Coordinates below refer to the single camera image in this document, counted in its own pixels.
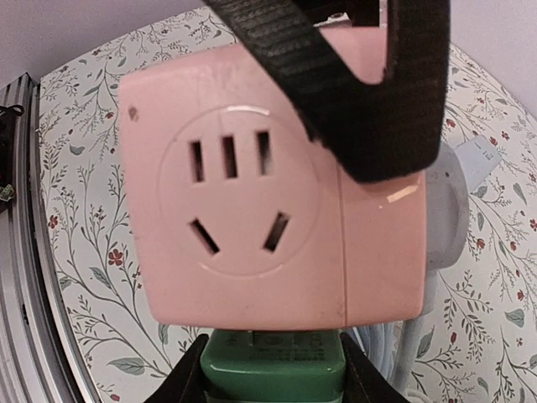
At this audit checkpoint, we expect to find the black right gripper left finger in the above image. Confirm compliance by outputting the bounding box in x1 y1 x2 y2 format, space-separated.
149 334 209 403

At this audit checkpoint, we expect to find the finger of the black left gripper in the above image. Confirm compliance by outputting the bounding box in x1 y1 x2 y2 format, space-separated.
209 1 451 183

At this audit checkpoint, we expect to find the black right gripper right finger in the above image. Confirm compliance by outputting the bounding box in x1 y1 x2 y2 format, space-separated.
339 332 409 403

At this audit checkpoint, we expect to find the light blue cable bundle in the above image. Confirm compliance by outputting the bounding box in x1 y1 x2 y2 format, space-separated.
356 268 441 395

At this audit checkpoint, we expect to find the green plug adapter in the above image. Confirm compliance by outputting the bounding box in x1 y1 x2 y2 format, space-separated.
200 330 346 402

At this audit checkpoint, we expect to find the light blue round plug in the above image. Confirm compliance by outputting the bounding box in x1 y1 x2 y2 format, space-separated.
425 143 469 270

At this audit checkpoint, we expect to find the light pink cube socket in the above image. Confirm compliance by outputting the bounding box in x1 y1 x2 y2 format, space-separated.
118 44 426 331

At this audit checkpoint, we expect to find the light blue power strip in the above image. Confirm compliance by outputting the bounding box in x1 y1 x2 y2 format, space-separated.
454 135 502 192

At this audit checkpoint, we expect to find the floral patterned table mat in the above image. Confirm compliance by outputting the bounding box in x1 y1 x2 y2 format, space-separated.
38 8 536 402

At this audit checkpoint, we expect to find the aluminium front rail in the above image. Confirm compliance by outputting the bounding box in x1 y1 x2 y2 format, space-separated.
1 74 101 402

